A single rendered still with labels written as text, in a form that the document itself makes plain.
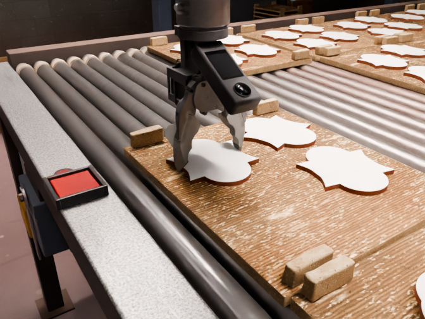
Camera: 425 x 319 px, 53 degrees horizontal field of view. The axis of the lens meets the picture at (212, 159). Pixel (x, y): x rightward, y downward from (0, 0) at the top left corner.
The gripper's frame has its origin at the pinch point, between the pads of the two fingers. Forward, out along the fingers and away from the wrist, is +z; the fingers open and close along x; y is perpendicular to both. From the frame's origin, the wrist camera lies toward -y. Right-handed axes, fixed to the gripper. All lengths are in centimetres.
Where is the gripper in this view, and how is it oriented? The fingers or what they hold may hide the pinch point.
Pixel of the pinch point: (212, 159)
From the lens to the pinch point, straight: 67.0
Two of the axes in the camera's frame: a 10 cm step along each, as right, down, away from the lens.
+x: -8.3, 2.6, -4.9
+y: -5.5, -3.7, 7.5
